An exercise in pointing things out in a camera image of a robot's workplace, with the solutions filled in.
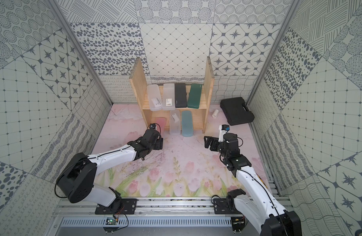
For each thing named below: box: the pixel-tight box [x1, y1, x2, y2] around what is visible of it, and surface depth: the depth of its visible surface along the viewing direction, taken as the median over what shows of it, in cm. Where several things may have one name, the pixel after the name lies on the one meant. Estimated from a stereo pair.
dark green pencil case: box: [187, 83, 203, 109], surface depth 85 cm
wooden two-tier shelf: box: [129, 57, 215, 134], surface depth 88 cm
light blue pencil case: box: [181, 110, 194, 138], surface depth 102 cm
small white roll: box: [211, 109, 219, 119], surface depth 112 cm
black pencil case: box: [174, 83, 187, 109], surface depth 85 cm
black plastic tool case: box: [219, 96, 255, 126], surface depth 115 cm
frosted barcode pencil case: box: [162, 83, 176, 111], surface depth 84 cm
